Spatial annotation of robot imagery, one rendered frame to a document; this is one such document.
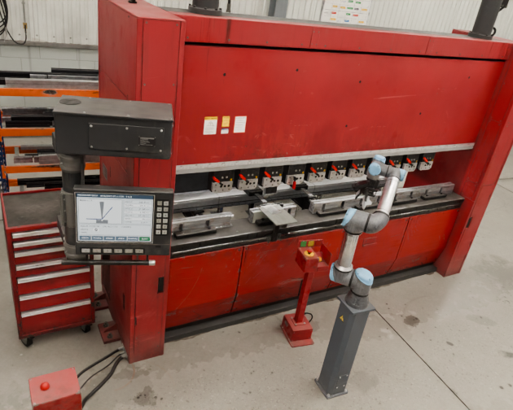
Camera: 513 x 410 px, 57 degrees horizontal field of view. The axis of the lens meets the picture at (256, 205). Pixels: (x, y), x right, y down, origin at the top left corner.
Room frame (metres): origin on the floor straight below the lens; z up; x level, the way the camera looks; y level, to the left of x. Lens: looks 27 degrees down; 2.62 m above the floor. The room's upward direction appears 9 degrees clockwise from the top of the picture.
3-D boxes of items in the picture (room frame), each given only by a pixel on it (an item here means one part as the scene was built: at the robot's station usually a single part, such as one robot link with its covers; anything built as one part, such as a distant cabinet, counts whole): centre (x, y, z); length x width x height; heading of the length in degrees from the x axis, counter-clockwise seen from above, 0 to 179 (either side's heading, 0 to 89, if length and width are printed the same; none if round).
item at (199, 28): (3.53, -0.64, 2.23); 3.00 x 0.10 x 0.14; 123
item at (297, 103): (3.53, -0.63, 1.74); 3.00 x 0.08 x 0.80; 123
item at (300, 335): (2.94, -0.49, 0.06); 0.25 x 0.20 x 0.12; 23
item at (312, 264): (2.97, -0.47, 0.75); 0.20 x 0.16 x 0.18; 113
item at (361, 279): (2.47, -0.72, 0.94); 0.13 x 0.12 x 0.14; 72
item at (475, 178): (4.56, -1.90, 1.15); 0.85 x 0.25 x 2.30; 33
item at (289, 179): (3.27, -0.23, 1.26); 0.15 x 0.09 x 0.17; 123
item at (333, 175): (3.49, -0.57, 1.26); 0.15 x 0.09 x 0.17; 123
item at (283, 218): (3.06, -0.17, 1.00); 0.26 x 0.18 x 0.01; 33
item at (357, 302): (2.46, -0.73, 0.82); 0.15 x 0.15 x 0.10
